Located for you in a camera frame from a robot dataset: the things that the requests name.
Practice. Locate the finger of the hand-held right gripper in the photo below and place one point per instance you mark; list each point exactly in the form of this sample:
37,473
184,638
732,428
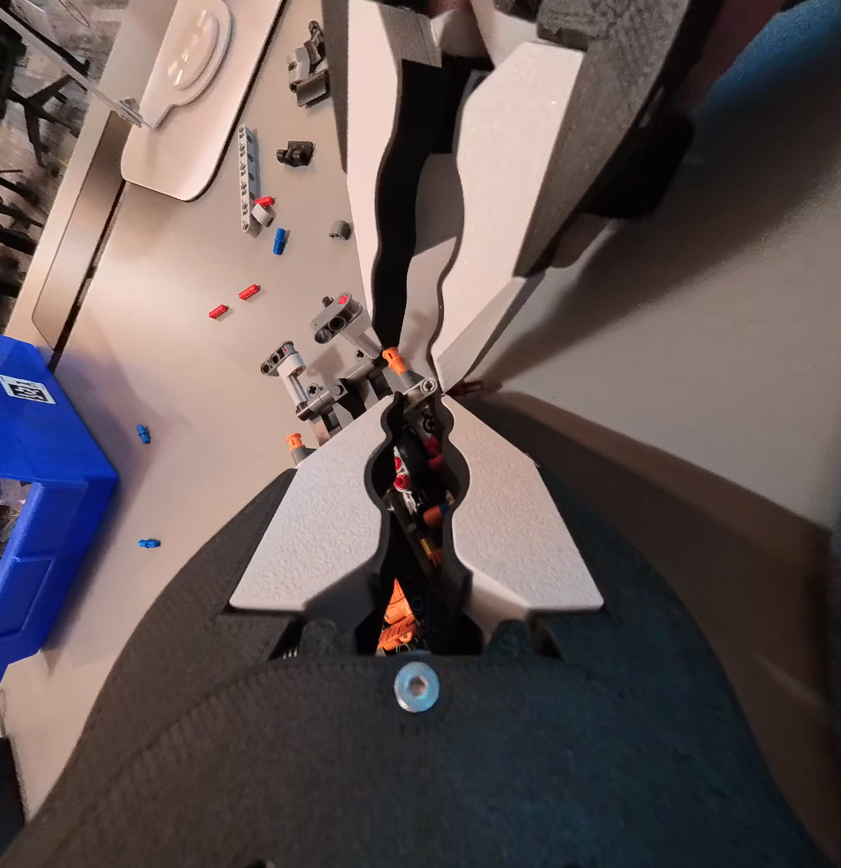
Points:
369,102
515,149

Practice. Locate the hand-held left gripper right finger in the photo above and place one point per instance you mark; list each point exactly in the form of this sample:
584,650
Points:
529,542

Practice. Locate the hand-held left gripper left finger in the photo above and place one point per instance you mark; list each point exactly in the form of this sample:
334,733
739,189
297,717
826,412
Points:
305,542

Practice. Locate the multicoloured lego model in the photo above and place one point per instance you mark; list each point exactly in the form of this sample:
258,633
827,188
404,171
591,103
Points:
339,386

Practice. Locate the grey lego liftarm orange pin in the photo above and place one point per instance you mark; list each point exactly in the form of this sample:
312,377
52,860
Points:
393,359

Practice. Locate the person's right forearm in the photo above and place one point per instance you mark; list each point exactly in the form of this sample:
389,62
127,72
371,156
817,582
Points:
786,68

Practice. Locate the black angled lego piece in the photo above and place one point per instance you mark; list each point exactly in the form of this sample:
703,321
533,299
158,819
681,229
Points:
312,91
306,51

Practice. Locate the black lego connector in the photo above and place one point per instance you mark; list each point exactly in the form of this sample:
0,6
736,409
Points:
296,154

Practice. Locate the dark grey curved lego piece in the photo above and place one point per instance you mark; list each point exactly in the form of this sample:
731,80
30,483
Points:
339,229

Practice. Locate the long light grey lego beam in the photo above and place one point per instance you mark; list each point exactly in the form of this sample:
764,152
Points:
247,177

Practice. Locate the small grey lego piece red pin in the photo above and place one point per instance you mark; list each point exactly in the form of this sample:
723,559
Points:
263,215

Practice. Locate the short thick blue lego pin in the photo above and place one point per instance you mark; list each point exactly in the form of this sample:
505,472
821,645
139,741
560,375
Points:
279,241

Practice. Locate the person's right hand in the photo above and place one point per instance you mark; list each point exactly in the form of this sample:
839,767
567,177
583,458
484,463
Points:
576,244

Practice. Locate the wooden cabinet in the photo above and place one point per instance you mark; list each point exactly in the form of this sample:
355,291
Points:
698,556

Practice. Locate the blue storage bin white label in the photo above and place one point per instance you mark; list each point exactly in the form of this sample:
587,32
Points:
47,508

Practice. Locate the clear plastic parts bag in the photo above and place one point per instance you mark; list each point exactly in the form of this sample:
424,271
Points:
7,536

